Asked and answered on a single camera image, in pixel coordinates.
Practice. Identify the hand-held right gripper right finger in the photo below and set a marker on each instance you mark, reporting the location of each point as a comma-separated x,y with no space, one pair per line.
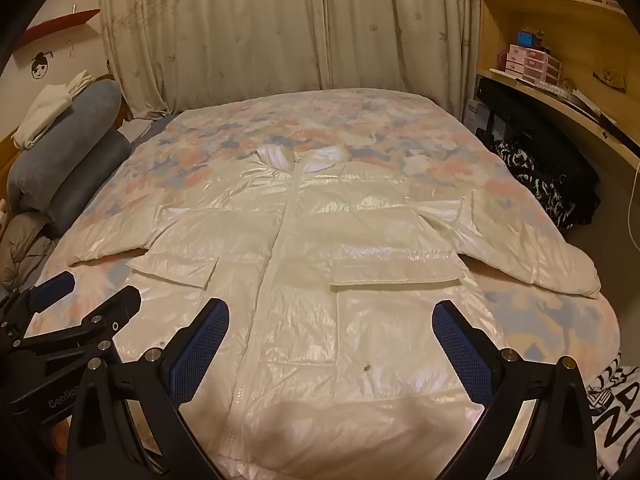
462,355

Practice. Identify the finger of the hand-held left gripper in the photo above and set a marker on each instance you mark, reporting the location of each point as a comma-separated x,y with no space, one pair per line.
117,307
50,289

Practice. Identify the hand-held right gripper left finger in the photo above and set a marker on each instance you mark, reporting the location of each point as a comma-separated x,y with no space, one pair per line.
197,355

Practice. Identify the white shiny puffer jacket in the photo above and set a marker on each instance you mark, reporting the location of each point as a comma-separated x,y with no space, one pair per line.
320,285

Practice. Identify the black patterned clothes pile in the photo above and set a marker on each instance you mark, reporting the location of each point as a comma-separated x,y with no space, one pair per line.
560,155

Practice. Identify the brown quilt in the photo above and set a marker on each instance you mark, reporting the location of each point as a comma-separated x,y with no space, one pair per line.
22,250

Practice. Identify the blue-grey bolster pillow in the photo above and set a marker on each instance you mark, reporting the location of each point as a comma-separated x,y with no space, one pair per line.
55,150

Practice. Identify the black and white printed mat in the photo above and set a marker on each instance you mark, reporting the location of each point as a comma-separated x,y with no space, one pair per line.
617,410

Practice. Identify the white folded cloth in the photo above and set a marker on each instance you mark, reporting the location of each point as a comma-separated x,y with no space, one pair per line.
42,112

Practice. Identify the black and white patterned cloth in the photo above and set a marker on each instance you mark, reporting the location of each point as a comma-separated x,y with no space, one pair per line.
537,185

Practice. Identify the striped folded cloth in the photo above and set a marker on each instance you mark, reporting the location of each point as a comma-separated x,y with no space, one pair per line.
80,84

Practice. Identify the white cardboard box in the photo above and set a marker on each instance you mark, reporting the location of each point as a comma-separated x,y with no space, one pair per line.
477,116

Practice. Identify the floral pastel blanket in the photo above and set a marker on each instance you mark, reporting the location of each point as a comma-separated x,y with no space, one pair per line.
380,125

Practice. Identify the pink drawer organiser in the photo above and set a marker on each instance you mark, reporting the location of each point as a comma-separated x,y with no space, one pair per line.
532,64

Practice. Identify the wooden fan-shaped ornament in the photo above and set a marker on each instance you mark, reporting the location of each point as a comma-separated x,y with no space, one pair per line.
611,79

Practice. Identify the cream leaf-print curtain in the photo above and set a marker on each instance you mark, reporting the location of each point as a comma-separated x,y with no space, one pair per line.
280,30

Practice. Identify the blue small box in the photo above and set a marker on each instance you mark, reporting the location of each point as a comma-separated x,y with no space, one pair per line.
525,38

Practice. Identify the wooden desk shelving unit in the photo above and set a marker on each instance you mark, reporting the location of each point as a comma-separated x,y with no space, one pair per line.
565,20

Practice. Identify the cartoon face wall sticker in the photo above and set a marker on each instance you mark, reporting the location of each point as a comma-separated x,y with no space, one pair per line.
40,66

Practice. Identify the red wall shelf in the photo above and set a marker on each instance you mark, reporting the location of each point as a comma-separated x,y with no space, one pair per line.
62,24

